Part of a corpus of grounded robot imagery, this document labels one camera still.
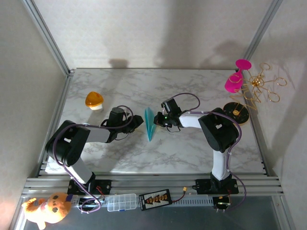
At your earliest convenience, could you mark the light blue paper sheet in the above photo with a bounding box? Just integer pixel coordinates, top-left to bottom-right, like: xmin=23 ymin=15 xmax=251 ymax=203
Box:
xmin=144 ymin=106 xmax=158 ymax=142

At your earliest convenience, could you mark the orange mushroom toy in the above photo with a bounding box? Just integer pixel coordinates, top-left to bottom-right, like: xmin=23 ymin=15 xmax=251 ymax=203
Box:
xmin=85 ymin=92 xmax=104 ymax=111

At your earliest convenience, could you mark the pink plastic wine glass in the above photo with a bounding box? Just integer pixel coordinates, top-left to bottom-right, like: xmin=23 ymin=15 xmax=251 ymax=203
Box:
xmin=224 ymin=59 xmax=252 ymax=93

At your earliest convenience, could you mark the clear plastic compartment box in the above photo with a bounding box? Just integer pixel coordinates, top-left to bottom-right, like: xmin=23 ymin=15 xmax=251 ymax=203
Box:
xmin=106 ymin=193 xmax=137 ymax=212

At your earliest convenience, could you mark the black charging board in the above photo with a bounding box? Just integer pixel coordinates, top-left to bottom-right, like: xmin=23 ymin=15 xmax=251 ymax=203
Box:
xmin=139 ymin=189 xmax=173 ymax=211

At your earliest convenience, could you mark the small black electronics module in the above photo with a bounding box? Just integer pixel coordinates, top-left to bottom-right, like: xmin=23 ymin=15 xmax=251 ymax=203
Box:
xmin=213 ymin=195 xmax=231 ymax=213

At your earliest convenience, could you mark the orange plush toy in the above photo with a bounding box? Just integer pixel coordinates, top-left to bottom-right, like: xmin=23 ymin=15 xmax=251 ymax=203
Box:
xmin=21 ymin=192 xmax=72 ymax=230

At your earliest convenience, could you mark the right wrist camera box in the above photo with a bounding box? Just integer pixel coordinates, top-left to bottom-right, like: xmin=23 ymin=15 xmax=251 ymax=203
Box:
xmin=159 ymin=97 xmax=182 ymax=113

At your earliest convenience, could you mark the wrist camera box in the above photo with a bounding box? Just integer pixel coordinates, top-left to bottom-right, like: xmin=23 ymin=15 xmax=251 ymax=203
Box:
xmin=109 ymin=106 xmax=128 ymax=126
xmin=159 ymin=97 xmax=182 ymax=113

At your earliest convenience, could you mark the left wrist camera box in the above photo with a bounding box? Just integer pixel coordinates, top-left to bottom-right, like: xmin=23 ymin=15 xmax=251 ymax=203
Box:
xmin=109 ymin=106 xmax=128 ymax=126

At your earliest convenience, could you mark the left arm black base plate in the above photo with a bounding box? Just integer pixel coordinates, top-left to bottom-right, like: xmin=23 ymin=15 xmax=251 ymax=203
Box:
xmin=67 ymin=179 xmax=112 ymax=195

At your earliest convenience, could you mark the aluminium frame rail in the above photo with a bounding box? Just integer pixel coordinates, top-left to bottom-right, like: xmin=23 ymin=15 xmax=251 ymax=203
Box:
xmin=21 ymin=176 xmax=285 ymax=198

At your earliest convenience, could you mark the red and black wire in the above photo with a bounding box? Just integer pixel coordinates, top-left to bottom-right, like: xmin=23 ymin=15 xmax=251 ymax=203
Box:
xmin=95 ymin=185 xmax=106 ymax=200

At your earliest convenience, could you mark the gold wire glass rack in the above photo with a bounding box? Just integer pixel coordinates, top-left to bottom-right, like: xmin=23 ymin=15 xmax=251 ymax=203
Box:
xmin=222 ymin=62 xmax=288 ymax=127

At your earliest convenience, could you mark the wire with yellow connector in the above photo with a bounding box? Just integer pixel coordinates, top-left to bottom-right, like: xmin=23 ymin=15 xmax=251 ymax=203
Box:
xmin=171 ymin=186 xmax=189 ymax=203

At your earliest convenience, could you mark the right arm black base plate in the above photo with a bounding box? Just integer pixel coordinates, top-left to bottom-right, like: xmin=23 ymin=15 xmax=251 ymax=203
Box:
xmin=195 ymin=178 xmax=239 ymax=195

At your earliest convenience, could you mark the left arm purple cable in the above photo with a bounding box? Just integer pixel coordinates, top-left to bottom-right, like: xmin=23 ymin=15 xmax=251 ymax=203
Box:
xmin=51 ymin=105 xmax=134 ymax=214

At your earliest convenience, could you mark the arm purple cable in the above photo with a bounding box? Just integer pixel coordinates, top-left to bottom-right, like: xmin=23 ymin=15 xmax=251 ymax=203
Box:
xmin=51 ymin=105 xmax=134 ymax=214
xmin=172 ymin=92 xmax=247 ymax=213

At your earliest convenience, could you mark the grey slotted cable duct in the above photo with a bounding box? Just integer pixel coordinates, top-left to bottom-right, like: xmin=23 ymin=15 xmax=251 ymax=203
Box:
xmin=172 ymin=194 xmax=214 ymax=208

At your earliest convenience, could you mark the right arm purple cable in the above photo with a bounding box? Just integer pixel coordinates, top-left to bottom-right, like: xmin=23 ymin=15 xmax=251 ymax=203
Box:
xmin=172 ymin=92 xmax=247 ymax=213

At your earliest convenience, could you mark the aluminium frame post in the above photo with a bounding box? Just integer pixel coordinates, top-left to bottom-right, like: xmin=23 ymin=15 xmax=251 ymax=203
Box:
xmin=243 ymin=0 xmax=283 ymax=63
xmin=23 ymin=0 xmax=75 ymax=75

